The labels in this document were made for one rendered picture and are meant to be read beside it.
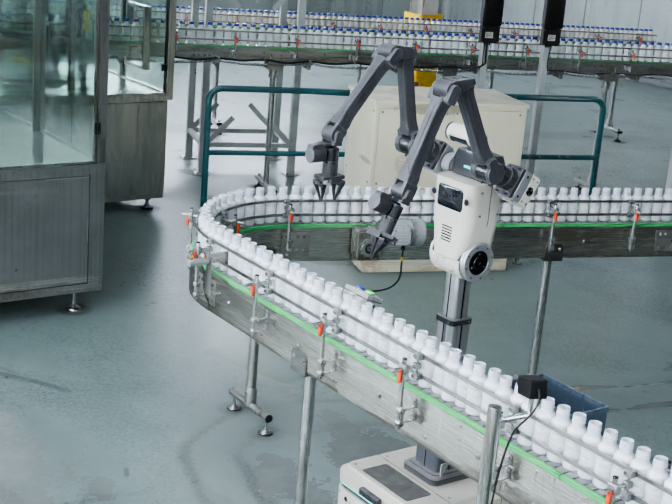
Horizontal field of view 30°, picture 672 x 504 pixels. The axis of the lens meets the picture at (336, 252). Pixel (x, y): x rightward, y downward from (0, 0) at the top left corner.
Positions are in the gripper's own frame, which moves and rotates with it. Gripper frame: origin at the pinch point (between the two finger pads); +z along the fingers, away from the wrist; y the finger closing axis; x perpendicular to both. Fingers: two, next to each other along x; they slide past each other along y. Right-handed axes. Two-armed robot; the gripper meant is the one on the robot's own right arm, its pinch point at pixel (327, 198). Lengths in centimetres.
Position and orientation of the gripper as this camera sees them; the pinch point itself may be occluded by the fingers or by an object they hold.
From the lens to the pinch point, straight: 469.7
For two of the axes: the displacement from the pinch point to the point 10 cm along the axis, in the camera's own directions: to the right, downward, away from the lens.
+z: -0.8, 9.5, 2.9
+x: 5.7, 2.8, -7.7
